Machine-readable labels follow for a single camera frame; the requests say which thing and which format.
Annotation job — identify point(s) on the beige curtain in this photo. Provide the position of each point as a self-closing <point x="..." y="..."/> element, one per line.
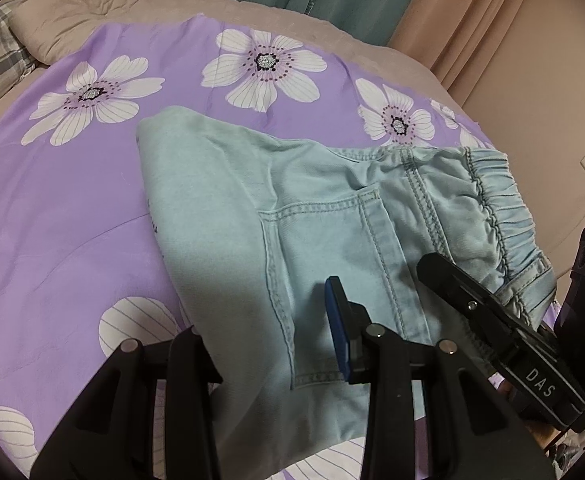
<point x="472" y="25"/>

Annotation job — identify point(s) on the purple floral bedsheet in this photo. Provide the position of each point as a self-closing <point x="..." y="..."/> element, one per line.
<point x="72" y="210"/>

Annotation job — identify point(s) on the light blue denim pants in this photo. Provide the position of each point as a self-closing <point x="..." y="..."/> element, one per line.
<point x="322" y="210"/>

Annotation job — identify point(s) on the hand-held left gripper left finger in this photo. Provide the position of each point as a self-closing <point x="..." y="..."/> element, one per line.
<point x="192" y="360"/>

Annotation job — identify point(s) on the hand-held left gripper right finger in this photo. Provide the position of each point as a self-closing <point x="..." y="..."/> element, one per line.
<point x="336" y="330"/>

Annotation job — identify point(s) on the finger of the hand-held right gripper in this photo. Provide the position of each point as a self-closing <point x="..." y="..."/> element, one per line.
<point x="462" y="300"/>

